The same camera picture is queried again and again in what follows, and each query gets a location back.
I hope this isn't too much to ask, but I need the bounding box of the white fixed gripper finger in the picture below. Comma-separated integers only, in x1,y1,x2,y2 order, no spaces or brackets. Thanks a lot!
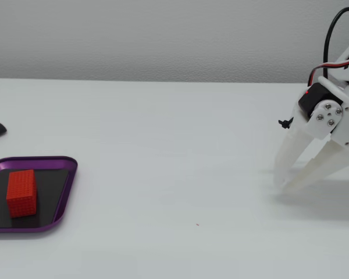
282,138,349,192

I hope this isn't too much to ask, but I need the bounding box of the white servo-driven gripper finger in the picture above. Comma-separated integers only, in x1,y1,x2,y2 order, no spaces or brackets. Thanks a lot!
272,94,344,188

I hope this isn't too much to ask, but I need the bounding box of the red studded block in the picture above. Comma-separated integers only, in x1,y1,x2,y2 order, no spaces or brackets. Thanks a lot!
6,169,37,219

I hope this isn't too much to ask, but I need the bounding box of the purple metal tray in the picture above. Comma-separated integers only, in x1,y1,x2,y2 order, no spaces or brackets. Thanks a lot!
0,156,79,234

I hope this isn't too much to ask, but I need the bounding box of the red white black servo wire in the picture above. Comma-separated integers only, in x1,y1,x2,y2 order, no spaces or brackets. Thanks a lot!
308,55,349,88

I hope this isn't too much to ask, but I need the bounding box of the black cable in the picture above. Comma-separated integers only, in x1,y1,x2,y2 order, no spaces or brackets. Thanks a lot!
322,6,349,79

